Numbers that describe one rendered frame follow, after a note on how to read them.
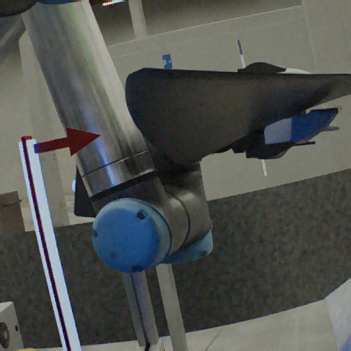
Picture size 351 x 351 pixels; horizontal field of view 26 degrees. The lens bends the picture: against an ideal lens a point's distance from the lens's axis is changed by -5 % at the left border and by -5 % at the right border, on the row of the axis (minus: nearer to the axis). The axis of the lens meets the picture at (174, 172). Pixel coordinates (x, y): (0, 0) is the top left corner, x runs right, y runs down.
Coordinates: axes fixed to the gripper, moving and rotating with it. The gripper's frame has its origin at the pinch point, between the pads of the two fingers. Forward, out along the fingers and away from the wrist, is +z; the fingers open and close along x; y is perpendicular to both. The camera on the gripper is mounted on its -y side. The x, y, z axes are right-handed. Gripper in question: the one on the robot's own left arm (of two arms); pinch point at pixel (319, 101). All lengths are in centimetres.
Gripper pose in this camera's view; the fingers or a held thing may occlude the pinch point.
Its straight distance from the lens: 68.1
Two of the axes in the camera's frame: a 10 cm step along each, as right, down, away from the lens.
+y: 8.4, -0.7, 5.4
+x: 0.8, 10.0, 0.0
